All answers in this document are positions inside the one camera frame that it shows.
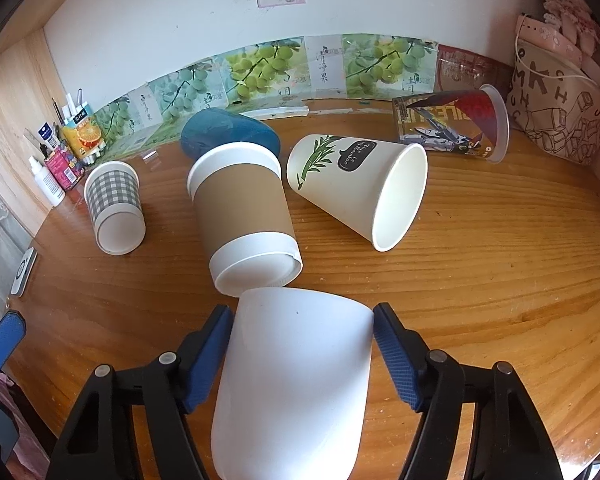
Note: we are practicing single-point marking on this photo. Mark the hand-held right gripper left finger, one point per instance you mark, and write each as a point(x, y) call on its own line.
point(205, 360)

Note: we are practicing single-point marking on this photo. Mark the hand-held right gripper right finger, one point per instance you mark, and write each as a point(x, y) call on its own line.
point(399, 360)

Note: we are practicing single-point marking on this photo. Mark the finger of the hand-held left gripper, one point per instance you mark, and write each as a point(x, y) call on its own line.
point(2, 340)

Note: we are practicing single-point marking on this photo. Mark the plain white cup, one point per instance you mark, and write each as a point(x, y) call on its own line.
point(290, 385)

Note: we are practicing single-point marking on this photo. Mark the brown sleeved paper cup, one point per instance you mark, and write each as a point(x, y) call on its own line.
point(242, 210)

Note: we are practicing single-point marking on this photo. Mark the grey plaid paper cup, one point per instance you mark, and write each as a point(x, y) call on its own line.
point(114, 200)

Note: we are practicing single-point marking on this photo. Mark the white bamboo print paper cup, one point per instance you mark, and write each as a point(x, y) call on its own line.
point(360, 185)

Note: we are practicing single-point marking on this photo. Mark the clear plastic printed cup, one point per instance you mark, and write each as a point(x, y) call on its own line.
point(450, 122)

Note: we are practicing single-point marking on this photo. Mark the white electronic device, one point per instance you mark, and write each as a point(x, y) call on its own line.
point(24, 270)

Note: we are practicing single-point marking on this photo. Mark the white squeeze bottle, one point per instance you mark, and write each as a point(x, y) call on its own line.
point(47, 180)

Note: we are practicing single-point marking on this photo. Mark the pink small box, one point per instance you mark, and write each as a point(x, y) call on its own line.
point(60, 165)

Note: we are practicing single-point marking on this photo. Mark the blue capped white tube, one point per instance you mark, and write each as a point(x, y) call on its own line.
point(47, 135)

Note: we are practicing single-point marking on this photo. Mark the orange print carton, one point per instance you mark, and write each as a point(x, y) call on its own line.
point(82, 135)

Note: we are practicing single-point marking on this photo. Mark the grape print backsplash sheet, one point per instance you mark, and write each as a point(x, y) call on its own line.
point(260, 75)

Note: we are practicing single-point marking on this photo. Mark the beige printed pouch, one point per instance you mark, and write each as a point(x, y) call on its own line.
point(555, 105)

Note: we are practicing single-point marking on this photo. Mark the pink floral items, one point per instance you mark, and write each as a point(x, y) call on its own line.
point(570, 20)

